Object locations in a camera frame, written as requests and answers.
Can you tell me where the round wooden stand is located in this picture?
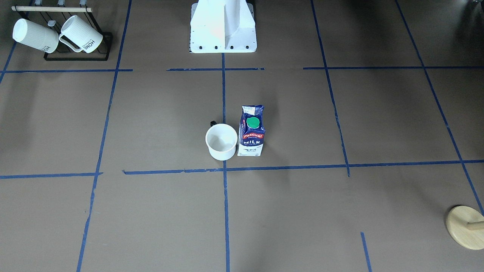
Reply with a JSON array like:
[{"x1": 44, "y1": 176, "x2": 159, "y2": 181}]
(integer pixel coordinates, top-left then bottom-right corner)
[{"x1": 445, "y1": 206, "x2": 484, "y2": 250}]

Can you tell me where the white smiley face mug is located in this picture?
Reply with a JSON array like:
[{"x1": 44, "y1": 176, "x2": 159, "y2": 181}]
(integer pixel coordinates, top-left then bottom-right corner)
[{"x1": 205, "y1": 121, "x2": 237, "y2": 161}]

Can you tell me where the white HOME mug with handle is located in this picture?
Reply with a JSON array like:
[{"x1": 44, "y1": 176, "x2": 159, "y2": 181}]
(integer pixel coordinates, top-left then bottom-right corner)
[{"x1": 58, "y1": 15, "x2": 103, "y2": 53}]

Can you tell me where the black wire mug rack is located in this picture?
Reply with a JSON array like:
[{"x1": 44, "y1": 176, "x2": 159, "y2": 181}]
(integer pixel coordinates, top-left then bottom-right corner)
[{"x1": 11, "y1": 0, "x2": 113, "y2": 61}]

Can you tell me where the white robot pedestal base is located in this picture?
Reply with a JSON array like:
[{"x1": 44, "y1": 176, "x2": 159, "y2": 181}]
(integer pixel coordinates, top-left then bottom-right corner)
[{"x1": 189, "y1": 0, "x2": 258, "y2": 54}]

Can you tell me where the blue Pascual milk carton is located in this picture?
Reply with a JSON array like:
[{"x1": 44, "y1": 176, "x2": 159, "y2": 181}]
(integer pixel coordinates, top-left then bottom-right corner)
[{"x1": 237, "y1": 105, "x2": 265, "y2": 156}]

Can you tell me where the white ribbed mug outer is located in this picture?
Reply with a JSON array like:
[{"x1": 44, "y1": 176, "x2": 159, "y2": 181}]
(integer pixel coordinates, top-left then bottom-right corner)
[{"x1": 12, "y1": 19, "x2": 59, "y2": 54}]

